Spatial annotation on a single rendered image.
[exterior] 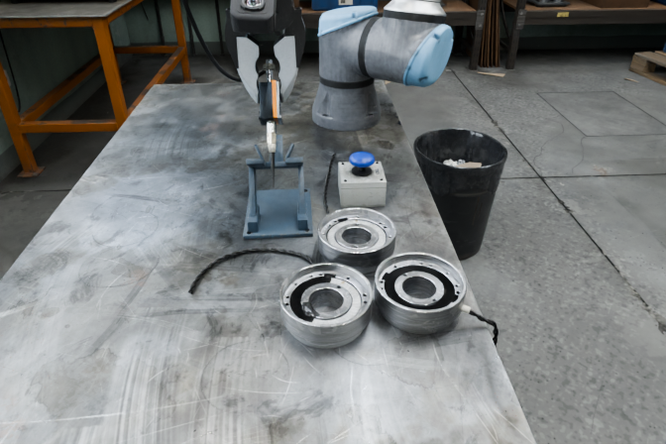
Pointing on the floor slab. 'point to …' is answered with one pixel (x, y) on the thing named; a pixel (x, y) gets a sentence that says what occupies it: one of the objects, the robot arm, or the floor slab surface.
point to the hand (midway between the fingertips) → (270, 95)
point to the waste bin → (462, 181)
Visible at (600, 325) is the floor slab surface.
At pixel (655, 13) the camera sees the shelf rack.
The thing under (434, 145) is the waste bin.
